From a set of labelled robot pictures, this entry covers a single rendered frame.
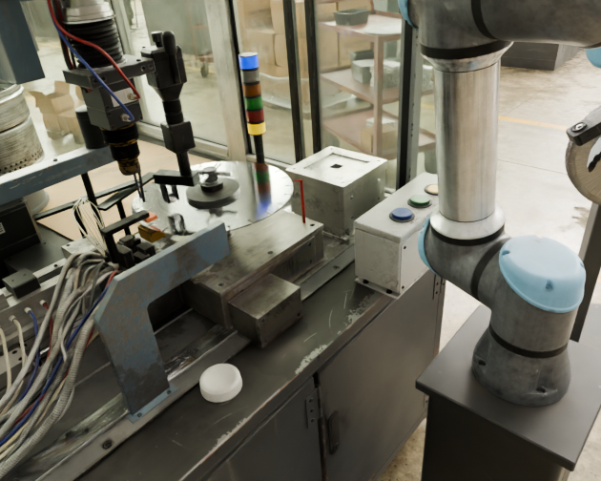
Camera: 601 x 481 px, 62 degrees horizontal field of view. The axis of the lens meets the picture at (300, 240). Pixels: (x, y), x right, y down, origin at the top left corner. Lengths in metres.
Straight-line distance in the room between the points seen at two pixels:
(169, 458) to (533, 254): 0.61
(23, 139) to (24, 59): 0.61
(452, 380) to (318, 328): 0.26
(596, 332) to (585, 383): 1.29
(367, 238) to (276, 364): 0.30
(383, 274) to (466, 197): 0.31
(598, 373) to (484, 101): 0.50
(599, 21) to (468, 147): 0.22
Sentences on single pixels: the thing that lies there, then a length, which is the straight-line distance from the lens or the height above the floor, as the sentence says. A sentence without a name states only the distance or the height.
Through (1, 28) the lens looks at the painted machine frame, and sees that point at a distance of 0.94.
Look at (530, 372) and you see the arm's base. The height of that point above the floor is 0.81.
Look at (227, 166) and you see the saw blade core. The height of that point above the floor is 0.95.
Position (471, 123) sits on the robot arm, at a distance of 0.73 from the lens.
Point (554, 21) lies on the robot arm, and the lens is 0.61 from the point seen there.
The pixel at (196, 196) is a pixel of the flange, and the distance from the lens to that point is 1.03.
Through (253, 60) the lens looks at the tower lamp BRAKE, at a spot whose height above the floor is 1.15.
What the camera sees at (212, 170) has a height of 1.00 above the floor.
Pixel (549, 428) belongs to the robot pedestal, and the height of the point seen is 0.75.
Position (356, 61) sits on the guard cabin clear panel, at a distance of 1.29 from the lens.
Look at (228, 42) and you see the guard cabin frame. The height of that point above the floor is 1.14.
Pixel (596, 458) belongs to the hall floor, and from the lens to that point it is 1.85.
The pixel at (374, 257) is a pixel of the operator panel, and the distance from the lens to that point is 1.02.
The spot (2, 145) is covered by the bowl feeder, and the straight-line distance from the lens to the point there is 1.51.
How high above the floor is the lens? 1.40
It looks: 32 degrees down
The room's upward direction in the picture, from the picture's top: 5 degrees counter-clockwise
